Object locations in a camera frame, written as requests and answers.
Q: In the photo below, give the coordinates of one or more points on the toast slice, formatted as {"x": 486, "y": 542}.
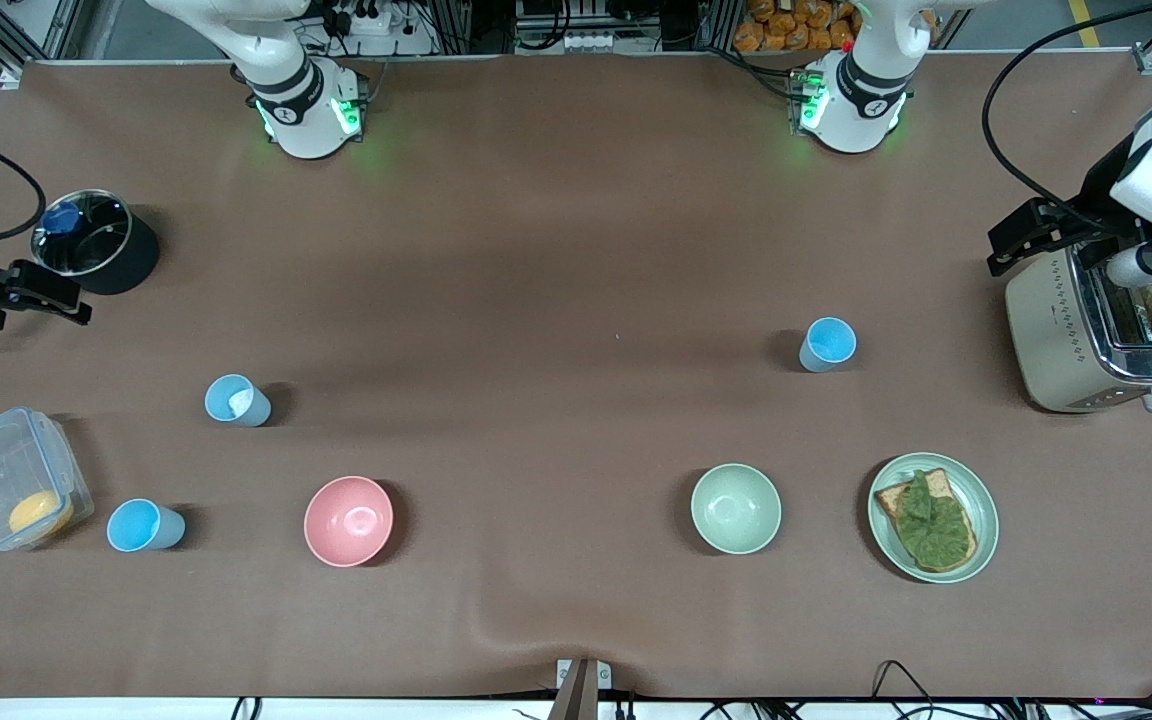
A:
{"x": 891, "y": 495}

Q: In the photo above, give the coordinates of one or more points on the pale green bowl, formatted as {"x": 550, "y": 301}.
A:
{"x": 736, "y": 508}

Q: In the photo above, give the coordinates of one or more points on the light blue plastic cup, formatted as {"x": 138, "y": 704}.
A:
{"x": 141, "y": 526}
{"x": 826, "y": 343}
{"x": 236, "y": 402}

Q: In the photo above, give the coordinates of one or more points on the white power strip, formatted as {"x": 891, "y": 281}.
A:
{"x": 376, "y": 25}

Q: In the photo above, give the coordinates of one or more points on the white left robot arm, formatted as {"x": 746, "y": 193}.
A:
{"x": 851, "y": 95}

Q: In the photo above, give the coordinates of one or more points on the bag of orange snacks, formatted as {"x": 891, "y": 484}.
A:
{"x": 786, "y": 25}

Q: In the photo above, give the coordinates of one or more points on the green lettuce leaf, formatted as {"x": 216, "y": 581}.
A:
{"x": 931, "y": 520}

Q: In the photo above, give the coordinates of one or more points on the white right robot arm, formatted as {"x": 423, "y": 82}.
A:
{"x": 298, "y": 100}

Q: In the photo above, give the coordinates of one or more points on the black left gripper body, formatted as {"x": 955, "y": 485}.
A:
{"x": 1099, "y": 198}

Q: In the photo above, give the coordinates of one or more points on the small blue object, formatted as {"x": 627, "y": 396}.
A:
{"x": 61, "y": 217}

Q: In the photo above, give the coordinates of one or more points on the beige steel toaster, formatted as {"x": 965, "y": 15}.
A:
{"x": 1056, "y": 340}

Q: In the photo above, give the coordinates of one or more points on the yellow orange round food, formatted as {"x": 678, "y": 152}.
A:
{"x": 39, "y": 514}

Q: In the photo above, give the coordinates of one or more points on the pink bowl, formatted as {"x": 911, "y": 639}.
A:
{"x": 348, "y": 520}

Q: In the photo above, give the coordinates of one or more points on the metal table clamp bracket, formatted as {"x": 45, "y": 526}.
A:
{"x": 576, "y": 688}

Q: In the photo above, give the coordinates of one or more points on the pale green plate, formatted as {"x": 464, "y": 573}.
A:
{"x": 981, "y": 500}

